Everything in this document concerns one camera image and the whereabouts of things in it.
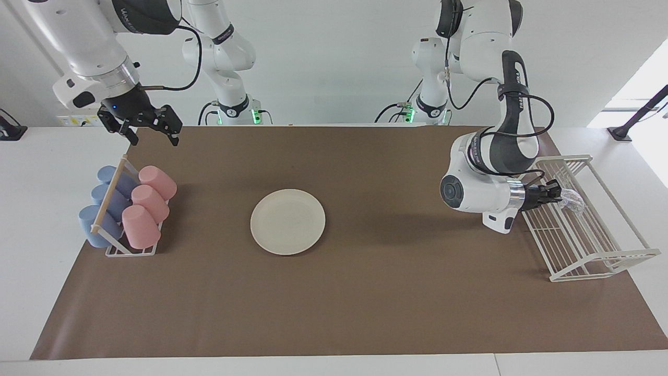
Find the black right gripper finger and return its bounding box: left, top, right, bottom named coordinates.
left=154, top=104, right=183, bottom=147
left=107, top=121, right=140, bottom=147

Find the silver mesh sponge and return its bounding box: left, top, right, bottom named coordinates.
left=557, top=188, right=586, bottom=214

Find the cream round plate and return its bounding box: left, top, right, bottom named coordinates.
left=250, top=189, right=326, bottom=255

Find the blue plastic cup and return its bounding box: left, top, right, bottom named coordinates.
left=91, top=184, right=132, bottom=222
left=78, top=205, right=126, bottom=248
left=97, top=166, right=139, bottom=198

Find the pink plastic cup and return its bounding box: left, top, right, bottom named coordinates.
left=122, top=205, right=162, bottom=250
left=131, top=184, right=170, bottom=224
left=138, top=166, right=177, bottom=202

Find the white cup rack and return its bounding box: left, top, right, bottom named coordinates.
left=91, top=155, right=162, bottom=257

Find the black angled stand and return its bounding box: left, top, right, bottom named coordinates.
left=607, top=84, right=668, bottom=142

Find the black table clamp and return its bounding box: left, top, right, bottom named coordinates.
left=0, top=109, right=28, bottom=142

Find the brown table mat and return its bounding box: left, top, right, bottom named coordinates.
left=30, top=125, right=668, bottom=360

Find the black base cable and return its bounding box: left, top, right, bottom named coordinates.
left=197, top=101, right=221, bottom=126
left=374, top=78, right=423, bottom=124

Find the white wall power outlet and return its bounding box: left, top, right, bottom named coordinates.
left=57, top=115, right=102, bottom=127

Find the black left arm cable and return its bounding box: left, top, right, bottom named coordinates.
left=444, top=0, right=555, bottom=175

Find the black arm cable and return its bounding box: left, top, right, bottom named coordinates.
left=141, top=25, right=203, bottom=92
left=444, top=0, right=555, bottom=175

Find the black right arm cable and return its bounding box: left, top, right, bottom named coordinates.
left=141, top=25, right=203, bottom=92

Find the white wire basket rack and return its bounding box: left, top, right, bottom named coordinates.
left=509, top=154, right=662, bottom=283

